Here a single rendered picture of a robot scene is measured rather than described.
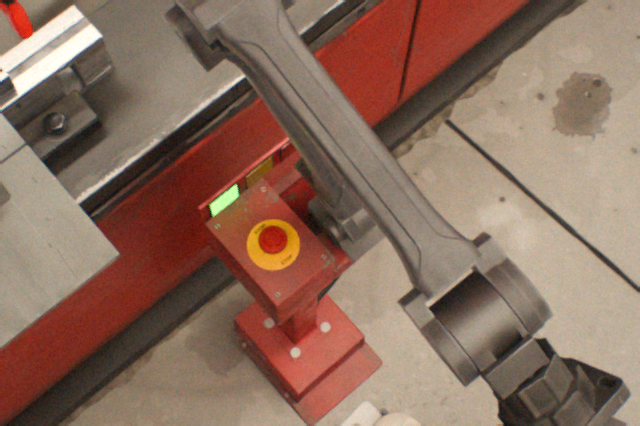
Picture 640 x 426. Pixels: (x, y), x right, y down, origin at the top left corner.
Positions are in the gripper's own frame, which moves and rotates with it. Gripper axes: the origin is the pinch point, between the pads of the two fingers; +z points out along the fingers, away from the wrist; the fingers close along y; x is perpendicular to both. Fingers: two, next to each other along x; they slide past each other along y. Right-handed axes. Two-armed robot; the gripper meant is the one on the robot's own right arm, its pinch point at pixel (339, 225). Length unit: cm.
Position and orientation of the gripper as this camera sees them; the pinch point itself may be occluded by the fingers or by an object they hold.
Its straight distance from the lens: 155.8
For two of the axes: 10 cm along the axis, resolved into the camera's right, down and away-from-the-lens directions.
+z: -1.2, 1.1, 9.9
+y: -6.2, -7.8, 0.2
